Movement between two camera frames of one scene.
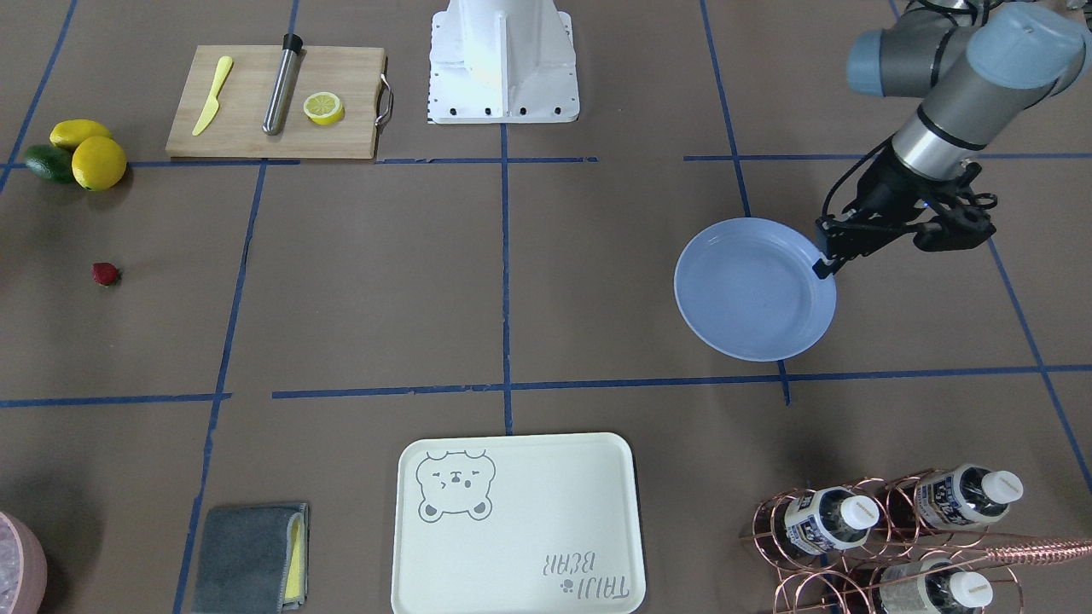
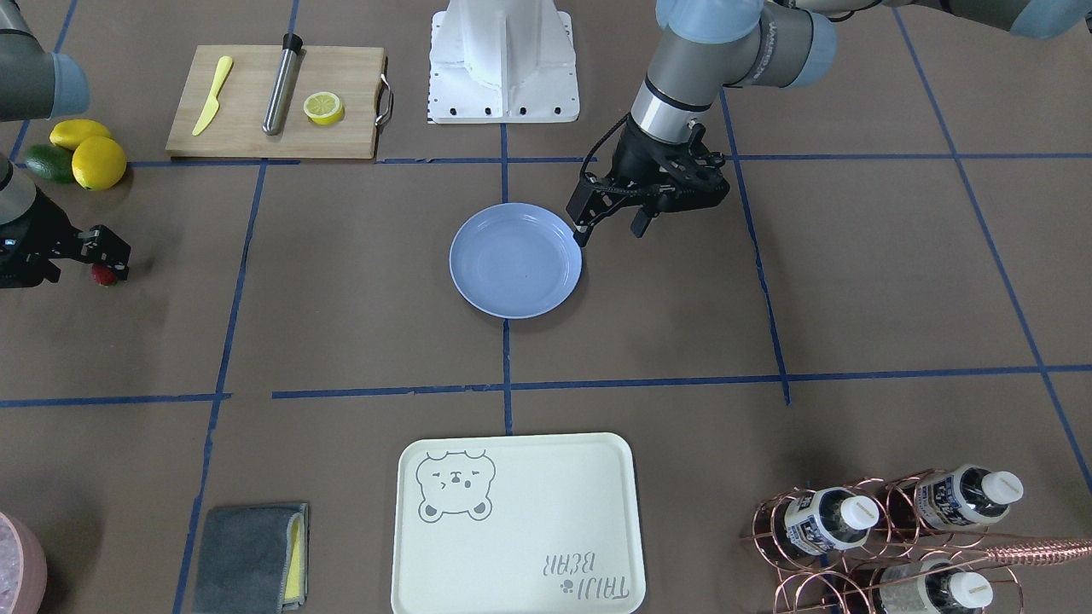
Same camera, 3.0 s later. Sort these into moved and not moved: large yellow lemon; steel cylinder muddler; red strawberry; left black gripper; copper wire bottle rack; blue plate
Moved: left black gripper; blue plate
Not moved: large yellow lemon; copper wire bottle rack; steel cylinder muddler; red strawberry
